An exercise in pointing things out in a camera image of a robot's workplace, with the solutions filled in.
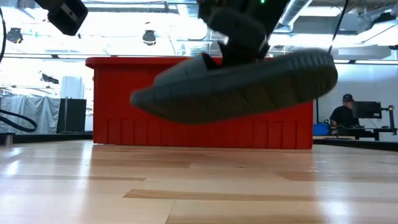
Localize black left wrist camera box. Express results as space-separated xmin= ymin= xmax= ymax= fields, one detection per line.
xmin=34 ymin=0 xmax=89 ymax=37

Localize grey cloth cover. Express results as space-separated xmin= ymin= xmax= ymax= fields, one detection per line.
xmin=0 ymin=95 xmax=62 ymax=134

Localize black background desk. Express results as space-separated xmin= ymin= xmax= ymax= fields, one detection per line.
xmin=331 ymin=125 xmax=398 ymax=141

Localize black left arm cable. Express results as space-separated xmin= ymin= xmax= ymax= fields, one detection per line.
xmin=0 ymin=7 xmax=7 ymax=65

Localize black rubber slide sandal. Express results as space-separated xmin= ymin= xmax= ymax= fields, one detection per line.
xmin=129 ymin=48 xmax=339 ymax=124

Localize white cabinet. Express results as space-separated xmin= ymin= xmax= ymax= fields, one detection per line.
xmin=60 ymin=76 xmax=85 ymax=100

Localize red plastic bin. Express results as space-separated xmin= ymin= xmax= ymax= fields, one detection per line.
xmin=85 ymin=55 xmax=315 ymax=150

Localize black aluminium frame rails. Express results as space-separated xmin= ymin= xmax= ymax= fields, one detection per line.
xmin=0 ymin=132 xmax=93 ymax=146
xmin=313 ymin=138 xmax=398 ymax=152

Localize black cabinet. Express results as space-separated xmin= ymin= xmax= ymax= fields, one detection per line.
xmin=57 ymin=98 xmax=87 ymax=134

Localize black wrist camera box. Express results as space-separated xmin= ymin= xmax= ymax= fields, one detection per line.
xmin=34 ymin=0 xmax=89 ymax=37
xmin=206 ymin=7 xmax=269 ymax=54

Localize black computer monitor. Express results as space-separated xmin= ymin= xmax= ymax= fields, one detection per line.
xmin=352 ymin=101 xmax=382 ymax=119

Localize person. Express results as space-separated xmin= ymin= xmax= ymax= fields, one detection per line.
xmin=329 ymin=93 xmax=360 ymax=128

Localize blue storage box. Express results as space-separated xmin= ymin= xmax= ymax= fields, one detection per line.
xmin=313 ymin=123 xmax=330 ymax=136

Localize silver ventilation duct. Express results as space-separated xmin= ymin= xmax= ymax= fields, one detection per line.
xmin=269 ymin=0 xmax=313 ymax=57

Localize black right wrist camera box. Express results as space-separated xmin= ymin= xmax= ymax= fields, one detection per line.
xmin=206 ymin=7 xmax=269 ymax=54

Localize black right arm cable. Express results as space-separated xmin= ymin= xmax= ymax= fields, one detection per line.
xmin=328 ymin=0 xmax=349 ymax=55

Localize silver spiral duct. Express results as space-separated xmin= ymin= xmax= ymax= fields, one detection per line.
xmin=185 ymin=18 xmax=210 ymax=57

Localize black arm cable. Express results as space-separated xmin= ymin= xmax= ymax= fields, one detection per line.
xmin=328 ymin=0 xmax=349 ymax=55
xmin=0 ymin=7 xmax=7 ymax=65

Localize black ceiling lamp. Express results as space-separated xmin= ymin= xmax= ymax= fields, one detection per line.
xmin=142 ymin=29 xmax=157 ymax=47
xmin=6 ymin=27 xmax=24 ymax=44

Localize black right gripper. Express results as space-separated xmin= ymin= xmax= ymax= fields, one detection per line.
xmin=197 ymin=0 xmax=292 ymax=71

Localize black cable loop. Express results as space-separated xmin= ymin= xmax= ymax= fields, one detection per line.
xmin=0 ymin=108 xmax=39 ymax=133

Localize black monitor stand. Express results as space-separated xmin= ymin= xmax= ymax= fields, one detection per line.
xmin=381 ymin=105 xmax=396 ymax=130

